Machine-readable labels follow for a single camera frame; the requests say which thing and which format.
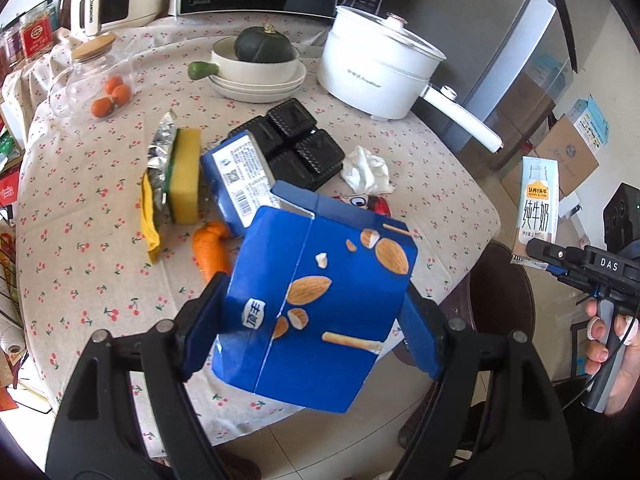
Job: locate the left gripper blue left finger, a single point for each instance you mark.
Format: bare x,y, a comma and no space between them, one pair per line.
199,325

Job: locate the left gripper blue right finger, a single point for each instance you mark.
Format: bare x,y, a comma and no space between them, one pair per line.
424,327

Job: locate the orange peel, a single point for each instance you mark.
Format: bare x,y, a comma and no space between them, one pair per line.
210,251

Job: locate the white milk carton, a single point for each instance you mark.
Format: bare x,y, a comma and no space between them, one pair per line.
538,208

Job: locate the blue almond snack box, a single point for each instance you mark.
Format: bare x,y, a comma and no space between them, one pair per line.
314,293

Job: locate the red cartoon snack package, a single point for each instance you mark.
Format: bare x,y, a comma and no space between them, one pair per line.
374,203

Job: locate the blue and white box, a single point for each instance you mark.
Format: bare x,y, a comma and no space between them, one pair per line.
239,179

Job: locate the yellow snack wrapper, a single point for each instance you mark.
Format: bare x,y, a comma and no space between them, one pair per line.
154,183

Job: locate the white tissue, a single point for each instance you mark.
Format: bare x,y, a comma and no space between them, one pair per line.
366,173

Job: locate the brown trash bin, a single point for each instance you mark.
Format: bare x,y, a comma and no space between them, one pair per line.
494,398

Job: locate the person's right hand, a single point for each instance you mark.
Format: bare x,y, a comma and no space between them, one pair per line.
628,374

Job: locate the upper cardboard box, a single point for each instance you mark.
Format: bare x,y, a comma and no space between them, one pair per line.
576,162

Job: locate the yellow green sponge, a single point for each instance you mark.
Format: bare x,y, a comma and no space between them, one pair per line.
184,177

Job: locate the cherry print tablecloth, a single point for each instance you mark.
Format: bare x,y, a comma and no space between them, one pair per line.
81,256

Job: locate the light blue carton box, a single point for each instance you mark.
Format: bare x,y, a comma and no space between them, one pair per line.
589,121

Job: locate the paper towel roll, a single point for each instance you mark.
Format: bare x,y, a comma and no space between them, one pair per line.
12,341

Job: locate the black plastic tray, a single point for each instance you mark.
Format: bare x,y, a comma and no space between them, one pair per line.
296,149

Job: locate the white plate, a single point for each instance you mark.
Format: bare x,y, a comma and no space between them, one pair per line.
260,93

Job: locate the orange tangerine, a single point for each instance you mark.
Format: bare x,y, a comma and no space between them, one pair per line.
102,107
121,95
112,83

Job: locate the grey refrigerator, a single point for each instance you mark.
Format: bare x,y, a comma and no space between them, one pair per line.
487,44

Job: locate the white electric cooking pot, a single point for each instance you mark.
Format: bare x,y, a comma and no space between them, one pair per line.
381,68

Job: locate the dark green pumpkin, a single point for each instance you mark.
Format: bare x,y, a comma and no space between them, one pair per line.
263,44

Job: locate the spice jar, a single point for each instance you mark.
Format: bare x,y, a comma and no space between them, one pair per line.
11,49

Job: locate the red labelled jar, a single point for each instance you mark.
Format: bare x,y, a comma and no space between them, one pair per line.
36,34

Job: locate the black wire rack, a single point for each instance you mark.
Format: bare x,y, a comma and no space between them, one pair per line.
10,301

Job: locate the white bowl with green handle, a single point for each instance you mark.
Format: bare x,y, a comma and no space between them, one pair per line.
224,65

